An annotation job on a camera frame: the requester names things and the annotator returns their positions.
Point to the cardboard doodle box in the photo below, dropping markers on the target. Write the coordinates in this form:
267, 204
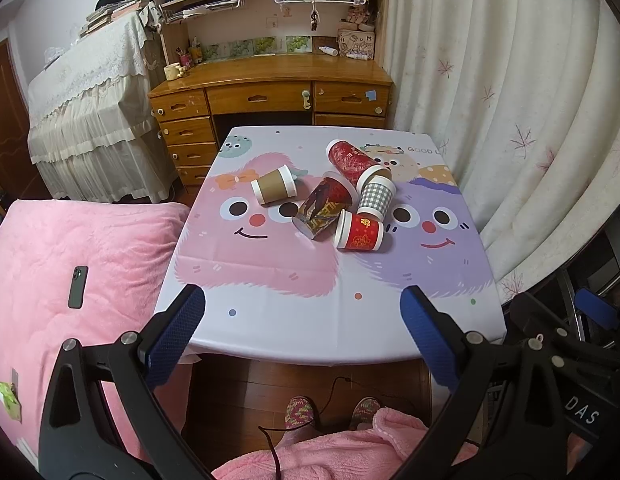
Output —
356, 44

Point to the cartoon monster tablecloth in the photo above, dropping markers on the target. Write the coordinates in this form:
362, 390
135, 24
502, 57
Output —
273, 293

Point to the yellow mug on desk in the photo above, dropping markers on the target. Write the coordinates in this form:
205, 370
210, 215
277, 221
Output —
173, 71

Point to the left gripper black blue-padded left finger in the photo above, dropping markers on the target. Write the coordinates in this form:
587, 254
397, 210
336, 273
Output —
101, 418

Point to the dark illustrated paper cup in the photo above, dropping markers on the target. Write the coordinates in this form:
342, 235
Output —
333, 194

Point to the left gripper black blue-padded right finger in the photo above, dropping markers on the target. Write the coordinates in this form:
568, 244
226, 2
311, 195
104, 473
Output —
467, 364

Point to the pink fluffy blanket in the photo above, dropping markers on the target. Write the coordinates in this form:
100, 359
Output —
127, 249

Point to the red patterned paper cup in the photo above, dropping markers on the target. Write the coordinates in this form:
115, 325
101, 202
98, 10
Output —
355, 165

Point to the wooden desk with drawers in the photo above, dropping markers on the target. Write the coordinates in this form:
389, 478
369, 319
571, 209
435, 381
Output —
196, 112

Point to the brown wooden door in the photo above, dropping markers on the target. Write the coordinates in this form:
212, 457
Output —
18, 177

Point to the green sticker tag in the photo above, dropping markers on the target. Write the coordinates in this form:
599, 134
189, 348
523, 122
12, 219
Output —
10, 401

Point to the right knitted slipper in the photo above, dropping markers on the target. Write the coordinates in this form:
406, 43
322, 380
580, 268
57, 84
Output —
364, 412

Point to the wooden bookshelf hutch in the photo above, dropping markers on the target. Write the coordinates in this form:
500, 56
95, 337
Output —
224, 28

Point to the dark green smartphone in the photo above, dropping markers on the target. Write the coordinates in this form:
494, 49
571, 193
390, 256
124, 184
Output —
77, 287

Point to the brown kraft paper cup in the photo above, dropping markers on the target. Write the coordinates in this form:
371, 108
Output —
275, 186

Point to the white floral curtain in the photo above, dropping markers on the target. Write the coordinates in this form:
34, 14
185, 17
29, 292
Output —
522, 98

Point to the grey checkered paper cup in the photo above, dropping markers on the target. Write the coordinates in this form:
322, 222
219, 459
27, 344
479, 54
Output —
376, 191

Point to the red gold paper cup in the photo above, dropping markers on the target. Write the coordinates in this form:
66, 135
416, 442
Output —
358, 233

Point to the left knitted slipper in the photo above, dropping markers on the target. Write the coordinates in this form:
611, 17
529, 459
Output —
300, 413

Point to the white lace covered piano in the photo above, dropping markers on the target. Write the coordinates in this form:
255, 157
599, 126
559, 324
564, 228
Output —
93, 135

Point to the knitted slipper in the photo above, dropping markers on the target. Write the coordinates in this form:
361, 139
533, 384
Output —
300, 413
364, 412

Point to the pink fleece robe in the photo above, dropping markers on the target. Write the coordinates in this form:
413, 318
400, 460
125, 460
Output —
373, 453

